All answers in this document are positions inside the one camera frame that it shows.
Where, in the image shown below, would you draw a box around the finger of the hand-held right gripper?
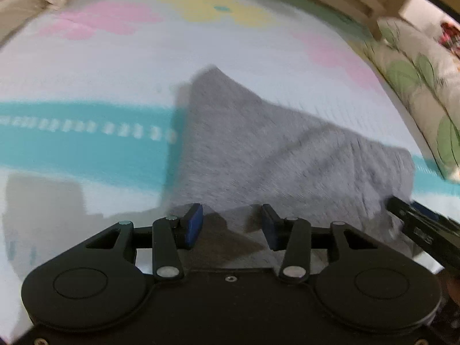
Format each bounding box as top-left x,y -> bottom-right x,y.
385,195 -> 443,225

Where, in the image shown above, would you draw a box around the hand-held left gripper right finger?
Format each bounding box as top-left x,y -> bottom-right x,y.
261,203 -> 388,283

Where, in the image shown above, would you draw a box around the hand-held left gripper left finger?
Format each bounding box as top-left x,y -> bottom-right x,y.
74,203 -> 204,281

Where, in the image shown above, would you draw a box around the grey speckled pants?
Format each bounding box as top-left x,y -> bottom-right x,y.
161,64 -> 425,270

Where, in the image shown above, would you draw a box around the leaf pattern pillow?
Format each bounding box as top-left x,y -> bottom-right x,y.
361,17 -> 460,182

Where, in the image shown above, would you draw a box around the floral printed blanket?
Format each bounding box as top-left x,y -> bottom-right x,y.
0,0 -> 460,335

